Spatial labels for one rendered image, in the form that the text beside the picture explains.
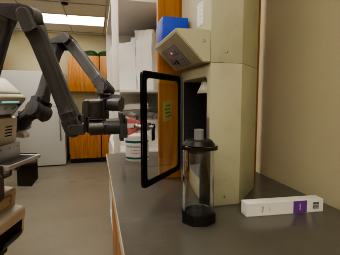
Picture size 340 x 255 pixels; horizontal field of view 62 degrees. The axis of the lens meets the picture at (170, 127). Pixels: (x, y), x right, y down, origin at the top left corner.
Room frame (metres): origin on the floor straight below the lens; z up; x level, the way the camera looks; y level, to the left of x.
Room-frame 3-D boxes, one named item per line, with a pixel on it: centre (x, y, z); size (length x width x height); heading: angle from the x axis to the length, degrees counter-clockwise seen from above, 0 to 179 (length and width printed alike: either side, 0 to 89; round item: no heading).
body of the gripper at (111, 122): (1.01, 0.20, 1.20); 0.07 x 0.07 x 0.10; 14
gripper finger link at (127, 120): (1.03, 0.13, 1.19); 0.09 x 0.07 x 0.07; 104
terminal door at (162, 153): (1.07, 0.03, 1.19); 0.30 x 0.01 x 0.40; 154
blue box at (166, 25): (1.14, -0.01, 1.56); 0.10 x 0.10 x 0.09; 14
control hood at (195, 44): (1.05, -0.03, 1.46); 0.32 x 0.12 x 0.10; 14
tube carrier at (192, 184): (0.80, -0.08, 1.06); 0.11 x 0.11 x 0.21
